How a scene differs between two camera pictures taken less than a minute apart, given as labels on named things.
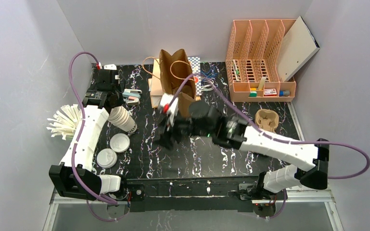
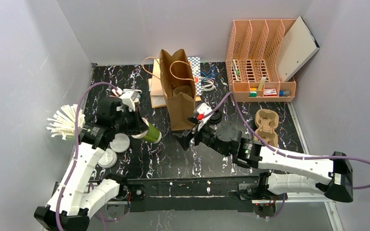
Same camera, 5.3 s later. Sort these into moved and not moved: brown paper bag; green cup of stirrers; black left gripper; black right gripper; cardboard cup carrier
Moved: black left gripper; black right gripper
Not moved: brown paper bag; cardboard cup carrier; green cup of stirrers
